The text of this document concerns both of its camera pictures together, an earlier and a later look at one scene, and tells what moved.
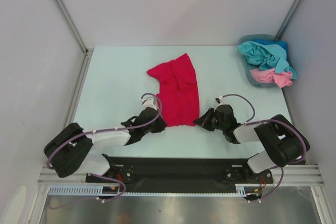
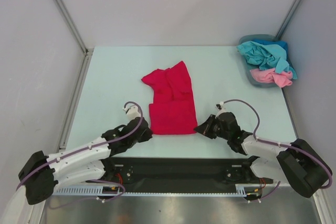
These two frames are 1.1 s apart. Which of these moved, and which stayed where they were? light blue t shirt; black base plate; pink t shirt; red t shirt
Moved: red t shirt
Stayed: black base plate; pink t shirt; light blue t shirt
